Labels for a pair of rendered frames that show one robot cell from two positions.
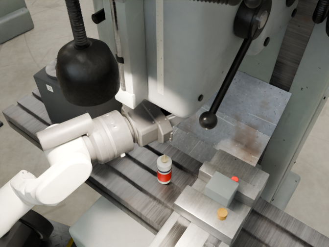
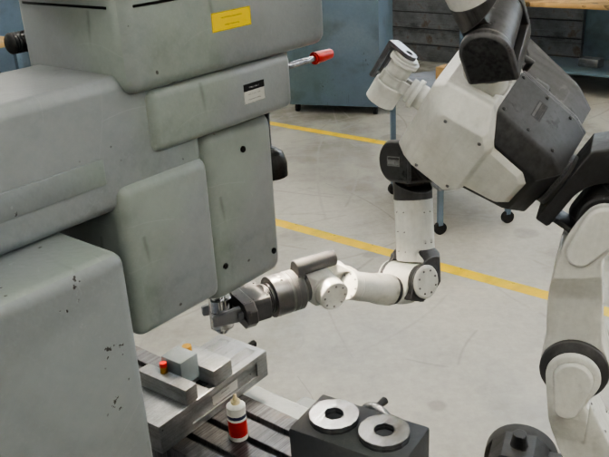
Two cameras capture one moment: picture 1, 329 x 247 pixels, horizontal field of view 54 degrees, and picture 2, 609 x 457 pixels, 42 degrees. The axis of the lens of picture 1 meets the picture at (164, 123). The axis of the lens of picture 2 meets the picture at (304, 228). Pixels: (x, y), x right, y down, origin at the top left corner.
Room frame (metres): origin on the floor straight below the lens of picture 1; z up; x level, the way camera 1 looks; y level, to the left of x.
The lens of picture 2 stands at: (1.88, 0.24, 1.99)
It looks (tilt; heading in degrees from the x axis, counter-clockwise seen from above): 23 degrees down; 183
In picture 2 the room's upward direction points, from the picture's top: 3 degrees counter-clockwise
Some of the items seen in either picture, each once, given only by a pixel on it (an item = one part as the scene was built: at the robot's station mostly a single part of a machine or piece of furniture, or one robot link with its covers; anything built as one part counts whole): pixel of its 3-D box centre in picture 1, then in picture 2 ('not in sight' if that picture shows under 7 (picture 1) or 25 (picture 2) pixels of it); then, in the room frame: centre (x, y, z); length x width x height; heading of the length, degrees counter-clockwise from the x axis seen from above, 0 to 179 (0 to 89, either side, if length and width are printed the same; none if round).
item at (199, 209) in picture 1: (207, 213); (198, 363); (0.34, -0.10, 1.02); 0.15 x 0.06 x 0.04; 55
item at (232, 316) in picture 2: not in sight; (227, 318); (0.51, 0.00, 1.22); 0.06 x 0.02 x 0.03; 121
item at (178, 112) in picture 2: not in sight; (178, 92); (0.51, -0.04, 1.68); 0.34 x 0.24 x 0.10; 143
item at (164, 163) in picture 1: (164, 167); (236, 415); (0.50, 0.00, 0.98); 0.04 x 0.04 x 0.11
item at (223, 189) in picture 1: (220, 191); (180, 365); (0.39, -0.13, 1.04); 0.06 x 0.05 x 0.06; 55
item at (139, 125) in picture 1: (131, 127); (261, 300); (0.43, 0.07, 1.22); 0.13 x 0.12 x 0.10; 31
